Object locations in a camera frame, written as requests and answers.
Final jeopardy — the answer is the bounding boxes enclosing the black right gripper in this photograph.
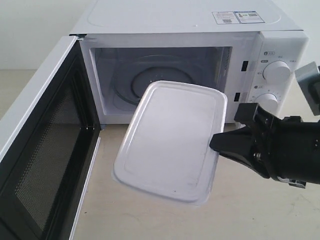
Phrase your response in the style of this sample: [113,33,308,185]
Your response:
[209,103,320,187]

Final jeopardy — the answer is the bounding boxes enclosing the white lidded plastic container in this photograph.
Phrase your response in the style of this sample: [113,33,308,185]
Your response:
[113,80,228,205]

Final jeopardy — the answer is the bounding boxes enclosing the white microwave door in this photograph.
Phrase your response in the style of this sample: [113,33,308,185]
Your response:
[0,35,101,240]

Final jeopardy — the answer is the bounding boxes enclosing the white microwave oven body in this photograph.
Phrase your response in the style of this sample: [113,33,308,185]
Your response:
[70,0,308,125]

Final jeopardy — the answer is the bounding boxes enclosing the white printed paper sheet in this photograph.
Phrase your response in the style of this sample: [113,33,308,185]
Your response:
[212,11,265,25]

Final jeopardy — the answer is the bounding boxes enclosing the lower white control knob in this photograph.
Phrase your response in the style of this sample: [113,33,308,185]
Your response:
[254,93,278,107]

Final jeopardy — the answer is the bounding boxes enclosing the white control knob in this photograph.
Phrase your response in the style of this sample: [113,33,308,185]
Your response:
[254,93,278,107]
[262,61,291,85]

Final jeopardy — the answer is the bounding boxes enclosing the upper white control knob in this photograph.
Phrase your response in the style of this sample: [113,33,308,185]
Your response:
[262,61,291,85]

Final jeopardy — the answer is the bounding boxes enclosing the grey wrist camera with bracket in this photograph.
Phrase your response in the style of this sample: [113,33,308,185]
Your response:
[294,61,320,116]

